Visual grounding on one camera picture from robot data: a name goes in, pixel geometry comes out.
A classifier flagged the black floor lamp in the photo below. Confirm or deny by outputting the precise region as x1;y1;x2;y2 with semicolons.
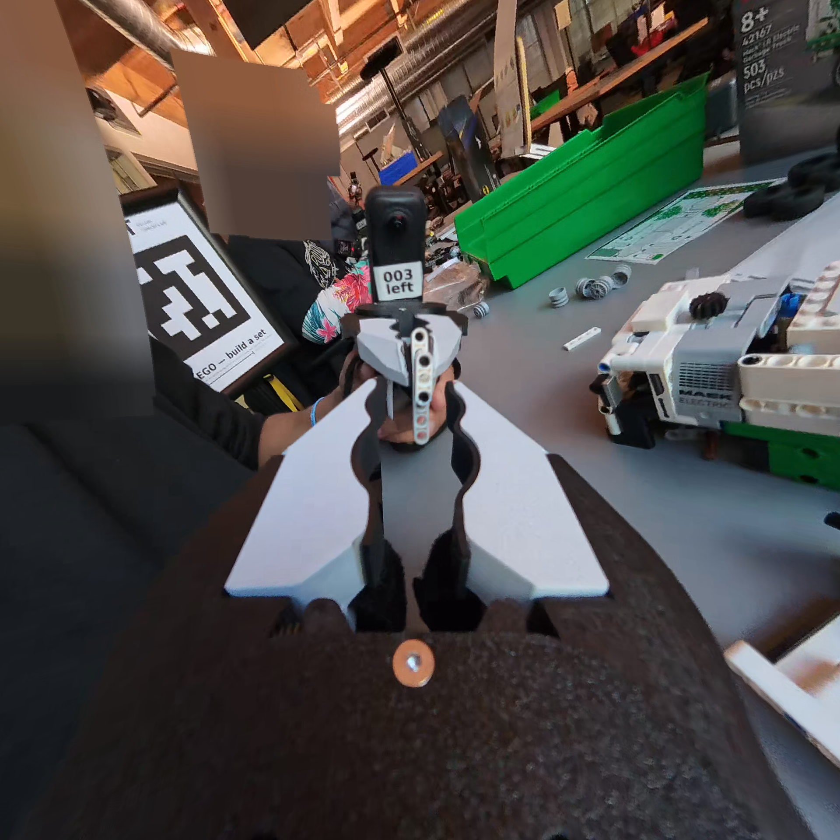
360;36;424;191

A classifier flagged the green plastic bin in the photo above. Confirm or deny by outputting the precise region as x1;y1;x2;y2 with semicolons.
454;71;711;290

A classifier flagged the person's left hand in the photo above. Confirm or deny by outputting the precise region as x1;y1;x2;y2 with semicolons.
340;354;460;455

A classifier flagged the partly built lego truck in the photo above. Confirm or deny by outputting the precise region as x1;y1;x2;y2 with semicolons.
588;262;840;490

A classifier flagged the dark printed lego box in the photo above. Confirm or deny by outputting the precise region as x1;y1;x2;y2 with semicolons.
731;0;840;165

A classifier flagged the white lego panel subassembly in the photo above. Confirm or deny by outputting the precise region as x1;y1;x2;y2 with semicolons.
724;633;840;769

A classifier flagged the blue storage crate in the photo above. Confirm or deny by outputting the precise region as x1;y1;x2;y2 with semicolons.
378;151;419;186

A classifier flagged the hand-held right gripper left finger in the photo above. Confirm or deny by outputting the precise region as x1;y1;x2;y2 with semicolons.
224;378;389;621

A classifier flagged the green sticker sheet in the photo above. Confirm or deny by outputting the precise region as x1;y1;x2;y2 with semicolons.
586;178;785;265

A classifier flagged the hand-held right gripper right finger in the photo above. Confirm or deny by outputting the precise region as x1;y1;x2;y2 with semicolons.
445;381;611;603

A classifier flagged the framed marker sign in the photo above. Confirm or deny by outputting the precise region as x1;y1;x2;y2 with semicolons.
121;187;299;395

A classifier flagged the tall dark printed box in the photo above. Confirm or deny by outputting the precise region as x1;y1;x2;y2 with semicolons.
437;97;501;198

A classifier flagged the crumpled clear plastic bag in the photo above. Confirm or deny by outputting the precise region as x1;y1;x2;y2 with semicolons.
427;259;490;309

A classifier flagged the white lego beam assembly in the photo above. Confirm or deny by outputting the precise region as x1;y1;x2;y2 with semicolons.
412;327;437;448

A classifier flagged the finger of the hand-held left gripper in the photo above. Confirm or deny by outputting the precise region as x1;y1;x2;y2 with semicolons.
428;318;465;380
356;319;414;389

